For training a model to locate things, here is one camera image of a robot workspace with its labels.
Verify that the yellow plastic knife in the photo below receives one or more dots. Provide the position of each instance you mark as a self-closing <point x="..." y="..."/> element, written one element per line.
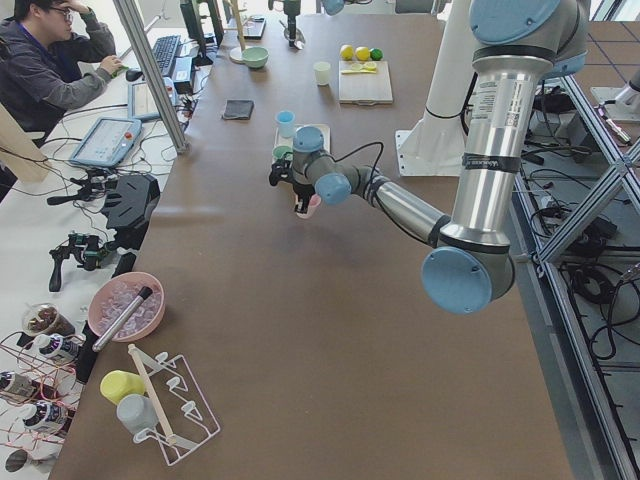
<point x="357" y="72"/>

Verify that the computer mouse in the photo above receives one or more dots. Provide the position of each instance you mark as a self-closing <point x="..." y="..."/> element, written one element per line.
<point x="132" y="75"/>

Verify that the green lime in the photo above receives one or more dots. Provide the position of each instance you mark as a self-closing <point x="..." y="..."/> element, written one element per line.
<point x="376" y="54"/>

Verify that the blue teach pendant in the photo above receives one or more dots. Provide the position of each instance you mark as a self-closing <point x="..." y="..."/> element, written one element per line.
<point x="141" y="104"/>
<point x="107" y="143"/>

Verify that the handheld gripper tool lower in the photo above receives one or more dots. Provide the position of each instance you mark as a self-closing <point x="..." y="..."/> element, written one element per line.
<point x="88" y="251"/>

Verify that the handheld gripper tool upper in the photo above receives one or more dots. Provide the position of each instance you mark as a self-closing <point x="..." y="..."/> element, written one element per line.
<point x="95" y="185"/>

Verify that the yellow plastic cup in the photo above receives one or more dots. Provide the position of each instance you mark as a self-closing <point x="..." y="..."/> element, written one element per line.
<point x="117" y="384"/>

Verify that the blue teach pendant rear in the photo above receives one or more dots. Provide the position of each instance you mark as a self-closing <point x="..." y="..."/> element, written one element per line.
<point x="141" y="104"/>

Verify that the bottle with dark label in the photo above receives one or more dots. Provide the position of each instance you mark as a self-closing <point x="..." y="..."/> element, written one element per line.
<point x="57" y="348"/>

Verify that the green plastic cup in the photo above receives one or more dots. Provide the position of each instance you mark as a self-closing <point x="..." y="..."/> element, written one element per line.
<point x="280" y="151"/>

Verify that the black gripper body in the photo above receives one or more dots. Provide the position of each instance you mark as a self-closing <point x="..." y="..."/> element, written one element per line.
<point x="293" y="23"/>
<point x="301" y="192"/>

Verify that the dark grey folded cloth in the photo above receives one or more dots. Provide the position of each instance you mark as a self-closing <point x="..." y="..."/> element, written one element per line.
<point x="236" y="109"/>

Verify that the pink plastic cup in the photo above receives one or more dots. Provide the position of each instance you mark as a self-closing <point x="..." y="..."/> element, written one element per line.
<point x="314" y="204"/>

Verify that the yellow lemon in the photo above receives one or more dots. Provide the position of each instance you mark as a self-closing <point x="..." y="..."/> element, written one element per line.
<point x="346" y="52"/>
<point x="362" y="53"/>

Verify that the white wire cup rack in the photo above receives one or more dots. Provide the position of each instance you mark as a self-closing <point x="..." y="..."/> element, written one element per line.
<point x="185" y="420"/>

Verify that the iced coffee cup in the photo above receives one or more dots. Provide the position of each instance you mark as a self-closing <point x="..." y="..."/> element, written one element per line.
<point x="45" y="318"/>

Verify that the green bowl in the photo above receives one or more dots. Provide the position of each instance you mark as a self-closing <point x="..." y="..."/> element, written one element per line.
<point x="255" y="57"/>

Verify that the yellow lemon left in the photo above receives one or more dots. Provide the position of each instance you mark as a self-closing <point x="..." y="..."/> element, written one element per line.
<point x="346" y="52"/>

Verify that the seated person dark hoodie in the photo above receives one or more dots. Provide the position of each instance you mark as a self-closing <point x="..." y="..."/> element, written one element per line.
<point x="59" y="57"/>

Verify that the grey plastic cup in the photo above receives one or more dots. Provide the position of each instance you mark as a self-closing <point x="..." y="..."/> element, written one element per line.
<point x="136" y="413"/>

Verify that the aluminium frame post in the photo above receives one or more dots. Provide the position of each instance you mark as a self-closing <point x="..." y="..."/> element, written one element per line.
<point x="131" y="21"/>

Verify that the cream plastic cup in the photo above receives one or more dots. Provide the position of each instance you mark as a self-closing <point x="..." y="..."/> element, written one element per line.
<point x="322" y="73"/>

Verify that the metal ice scoop tube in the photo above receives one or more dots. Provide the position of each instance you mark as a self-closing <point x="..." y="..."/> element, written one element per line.
<point x="144" y="293"/>

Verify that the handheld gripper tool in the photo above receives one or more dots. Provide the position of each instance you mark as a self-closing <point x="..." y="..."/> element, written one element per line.
<point x="95" y="185"/>
<point x="88" y="251"/>

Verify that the blue teach pendant front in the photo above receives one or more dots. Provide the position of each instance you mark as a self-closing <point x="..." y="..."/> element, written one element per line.
<point x="107" y="143"/>

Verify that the yellow lemon middle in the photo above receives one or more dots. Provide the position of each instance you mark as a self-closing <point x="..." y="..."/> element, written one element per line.
<point x="362" y="53"/>

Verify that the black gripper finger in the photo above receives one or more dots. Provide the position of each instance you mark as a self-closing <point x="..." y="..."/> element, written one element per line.
<point x="292" y="36"/>
<point x="302" y="203"/>

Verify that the wooden cutting board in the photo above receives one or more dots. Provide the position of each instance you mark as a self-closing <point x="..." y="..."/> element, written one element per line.
<point x="365" y="89"/>

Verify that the blue plastic cup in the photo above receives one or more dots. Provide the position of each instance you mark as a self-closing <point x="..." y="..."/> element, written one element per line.
<point x="285" y="120"/>

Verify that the black keyboard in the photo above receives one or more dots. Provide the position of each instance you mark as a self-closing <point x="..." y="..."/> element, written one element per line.
<point x="164" y="51"/>

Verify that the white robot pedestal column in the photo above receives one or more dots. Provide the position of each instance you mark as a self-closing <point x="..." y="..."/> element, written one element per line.
<point x="435" y="145"/>

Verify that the pink bowl with ice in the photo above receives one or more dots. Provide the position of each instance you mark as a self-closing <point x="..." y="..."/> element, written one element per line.
<point x="116" y="295"/>

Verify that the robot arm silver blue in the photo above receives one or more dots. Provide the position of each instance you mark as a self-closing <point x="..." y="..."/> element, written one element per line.
<point x="514" y="45"/>
<point x="330" y="7"/>

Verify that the wooden mug tree stand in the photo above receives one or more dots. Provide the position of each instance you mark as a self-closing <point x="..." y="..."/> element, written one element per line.
<point x="236" y="53"/>

